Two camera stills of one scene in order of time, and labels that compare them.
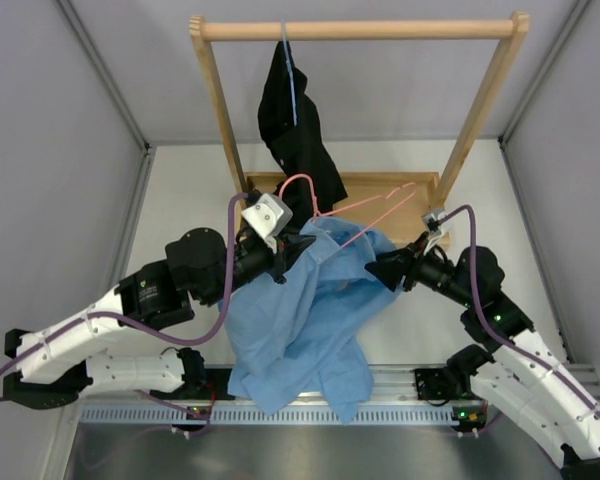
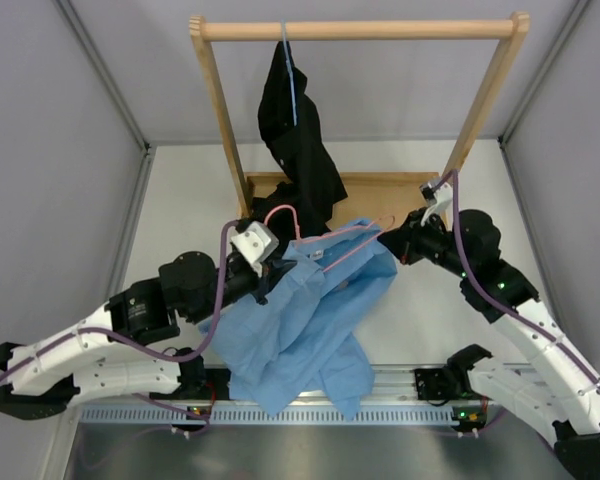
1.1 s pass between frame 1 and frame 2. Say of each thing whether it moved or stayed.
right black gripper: moved
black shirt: stayed
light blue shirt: stayed
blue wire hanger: stayed
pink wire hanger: moved
